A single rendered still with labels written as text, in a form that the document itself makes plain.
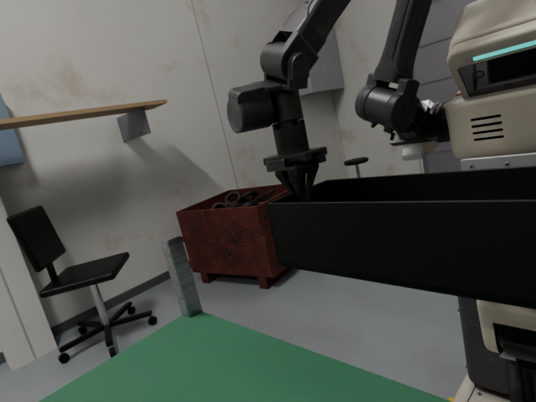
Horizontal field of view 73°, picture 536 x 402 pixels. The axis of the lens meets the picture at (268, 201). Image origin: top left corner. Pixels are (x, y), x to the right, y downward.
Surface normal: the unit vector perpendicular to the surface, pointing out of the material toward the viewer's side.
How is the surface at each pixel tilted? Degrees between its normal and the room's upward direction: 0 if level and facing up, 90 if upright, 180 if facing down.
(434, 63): 90
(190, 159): 90
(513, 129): 98
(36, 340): 90
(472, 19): 42
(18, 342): 90
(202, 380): 0
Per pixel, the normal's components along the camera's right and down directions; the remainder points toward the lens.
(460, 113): -0.65, 0.43
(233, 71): 0.70, -0.02
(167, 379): -0.22, -0.96
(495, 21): -0.63, -0.51
